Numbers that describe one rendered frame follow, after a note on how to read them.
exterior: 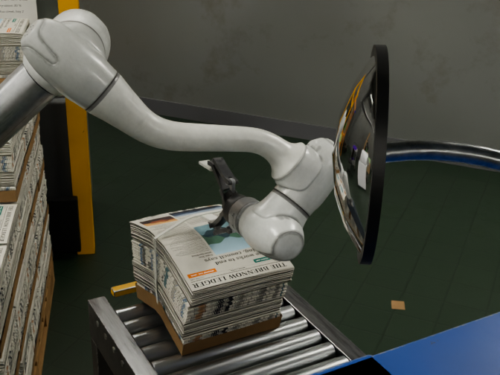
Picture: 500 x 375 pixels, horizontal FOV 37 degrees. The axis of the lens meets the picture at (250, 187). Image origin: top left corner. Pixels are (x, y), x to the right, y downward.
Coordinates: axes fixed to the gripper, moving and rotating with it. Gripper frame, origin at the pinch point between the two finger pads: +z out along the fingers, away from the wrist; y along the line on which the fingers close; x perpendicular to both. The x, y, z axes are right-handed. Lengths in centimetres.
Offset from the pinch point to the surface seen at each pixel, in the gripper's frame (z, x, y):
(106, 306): 16.9, -22.9, 36.2
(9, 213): 80, -35, 28
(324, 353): -27, 20, 40
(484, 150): -125, -36, -48
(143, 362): -11.4, -22.8, 38.5
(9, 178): 87, -32, 19
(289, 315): -8.2, 21.2, 38.3
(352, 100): -122, -46, -52
